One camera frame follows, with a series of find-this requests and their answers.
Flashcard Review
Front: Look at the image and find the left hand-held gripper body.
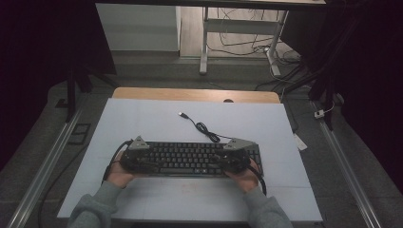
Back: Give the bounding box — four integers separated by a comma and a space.
120, 135, 150, 174

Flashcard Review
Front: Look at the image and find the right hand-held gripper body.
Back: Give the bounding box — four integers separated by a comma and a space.
222, 138, 256, 175

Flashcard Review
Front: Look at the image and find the black keyboard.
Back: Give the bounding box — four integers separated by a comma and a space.
137, 141, 264, 179

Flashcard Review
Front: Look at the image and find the person's right hand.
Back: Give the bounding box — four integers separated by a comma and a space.
225, 160, 260, 194

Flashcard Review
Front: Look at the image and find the person's left hand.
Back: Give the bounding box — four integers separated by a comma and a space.
106, 151, 141, 189

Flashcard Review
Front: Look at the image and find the white table cover sheet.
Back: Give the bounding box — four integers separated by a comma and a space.
56, 98, 323, 222

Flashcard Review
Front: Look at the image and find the white paper tag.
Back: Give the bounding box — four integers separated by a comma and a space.
293, 132, 309, 152

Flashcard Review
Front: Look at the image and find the wooden table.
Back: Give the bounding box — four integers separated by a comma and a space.
112, 87, 281, 105

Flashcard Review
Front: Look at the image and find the black tripod stand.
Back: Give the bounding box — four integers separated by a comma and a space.
65, 61, 120, 124

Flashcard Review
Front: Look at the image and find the black metal stand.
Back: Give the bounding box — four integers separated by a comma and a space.
284, 12, 337, 131

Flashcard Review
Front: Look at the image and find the white cabinet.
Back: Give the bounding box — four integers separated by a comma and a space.
95, 3, 182, 52

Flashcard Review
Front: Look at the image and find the white-legged desk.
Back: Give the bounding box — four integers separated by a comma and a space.
94, 0, 327, 77

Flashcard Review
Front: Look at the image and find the dark curtain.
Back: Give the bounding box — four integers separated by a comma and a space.
281, 0, 403, 193
0, 0, 118, 172

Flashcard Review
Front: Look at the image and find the left hand-held gripper cable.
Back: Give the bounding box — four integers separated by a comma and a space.
102, 140, 134, 184

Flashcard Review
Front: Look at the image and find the hand-held gripper cable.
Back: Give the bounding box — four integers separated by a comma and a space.
102, 140, 134, 184
248, 164, 268, 196

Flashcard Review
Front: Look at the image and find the black keyboard cable with plug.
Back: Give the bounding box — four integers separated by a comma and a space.
178, 111, 234, 144

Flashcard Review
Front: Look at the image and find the right hand-held gripper cable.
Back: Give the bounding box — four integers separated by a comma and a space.
248, 164, 268, 196

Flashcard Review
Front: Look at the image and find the aluminium rail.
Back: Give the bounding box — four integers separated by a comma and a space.
317, 122, 383, 228
6, 107, 85, 228

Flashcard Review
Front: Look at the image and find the black floor cable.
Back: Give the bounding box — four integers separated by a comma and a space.
37, 143, 89, 228

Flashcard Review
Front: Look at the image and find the tangle of black floor cables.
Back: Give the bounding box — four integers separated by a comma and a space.
207, 8, 302, 93

